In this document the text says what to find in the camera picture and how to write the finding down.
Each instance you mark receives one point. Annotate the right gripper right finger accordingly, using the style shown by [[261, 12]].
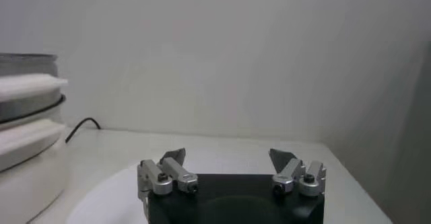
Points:
[[289, 173]]

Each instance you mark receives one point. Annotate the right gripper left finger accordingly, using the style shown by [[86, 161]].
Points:
[[175, 171]]

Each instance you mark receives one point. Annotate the white round plate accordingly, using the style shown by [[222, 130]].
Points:
[[107, 198]]

